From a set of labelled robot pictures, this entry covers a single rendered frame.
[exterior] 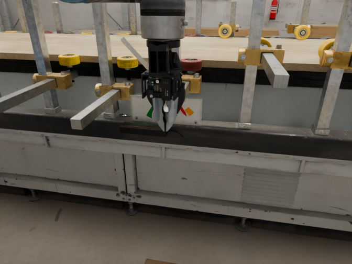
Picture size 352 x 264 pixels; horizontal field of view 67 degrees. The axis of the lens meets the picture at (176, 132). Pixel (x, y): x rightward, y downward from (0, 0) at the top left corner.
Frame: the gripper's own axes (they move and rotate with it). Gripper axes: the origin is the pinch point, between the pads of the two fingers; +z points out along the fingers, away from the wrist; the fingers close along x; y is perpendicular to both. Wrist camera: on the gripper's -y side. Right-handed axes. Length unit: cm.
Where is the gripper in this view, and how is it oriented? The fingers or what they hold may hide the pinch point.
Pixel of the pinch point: (166, 124)
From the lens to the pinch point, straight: 65.6
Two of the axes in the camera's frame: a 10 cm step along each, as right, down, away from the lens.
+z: -0.1, 9.1, 4.1
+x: 9.8, 0.9, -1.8
